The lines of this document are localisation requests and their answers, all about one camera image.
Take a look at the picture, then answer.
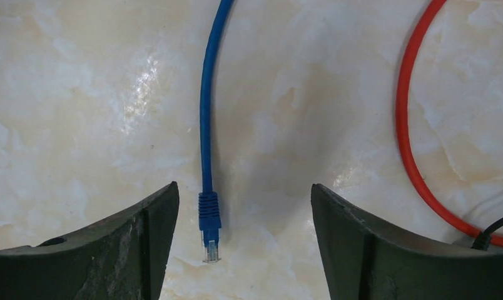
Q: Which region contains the black power cable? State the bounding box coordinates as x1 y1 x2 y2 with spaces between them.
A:
471 211 503 251

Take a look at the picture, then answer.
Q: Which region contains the red ethernet cable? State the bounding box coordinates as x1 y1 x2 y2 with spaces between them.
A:
395 0 503 250

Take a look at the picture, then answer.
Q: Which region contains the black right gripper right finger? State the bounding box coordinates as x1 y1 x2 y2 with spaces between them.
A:
311 184 503 299

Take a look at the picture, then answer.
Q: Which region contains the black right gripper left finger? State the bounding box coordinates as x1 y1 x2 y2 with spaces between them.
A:
0 182 180 299

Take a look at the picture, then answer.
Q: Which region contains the blue ethernet cable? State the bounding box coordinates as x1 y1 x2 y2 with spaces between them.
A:
198 0 235 264

